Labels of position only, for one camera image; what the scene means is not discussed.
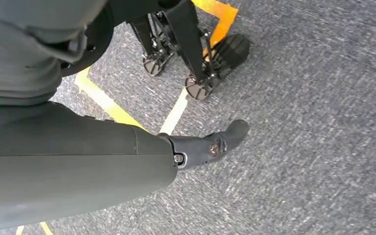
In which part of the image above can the black left robot leg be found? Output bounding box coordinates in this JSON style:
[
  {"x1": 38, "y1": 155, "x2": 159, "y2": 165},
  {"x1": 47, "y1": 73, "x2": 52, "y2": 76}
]
[{"x1": 127, "y1": 11, "x2": 177, "y2": 77}]

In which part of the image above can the black robot leg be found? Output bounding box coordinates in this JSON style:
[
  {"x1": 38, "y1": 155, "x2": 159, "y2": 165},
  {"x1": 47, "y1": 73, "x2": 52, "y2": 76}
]
[
  {"x1": 127, "y1": 11, "x2": 177, "y2": 77},
  {"x1": 164, "y1": 0, "x2": 251, "y2": 102}
]

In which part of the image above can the yellow floor tape square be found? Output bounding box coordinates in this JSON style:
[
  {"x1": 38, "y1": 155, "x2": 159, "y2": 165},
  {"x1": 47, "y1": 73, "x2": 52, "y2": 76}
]
[{"x1": 73, "y1": 0, "x2": 239, "y2": 136}]

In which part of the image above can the black right robot leg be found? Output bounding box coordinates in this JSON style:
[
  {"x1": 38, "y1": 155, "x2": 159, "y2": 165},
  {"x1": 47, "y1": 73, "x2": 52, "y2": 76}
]
[{"x1": 164, "y1": 0, "x2": 251, "y2": 102}]

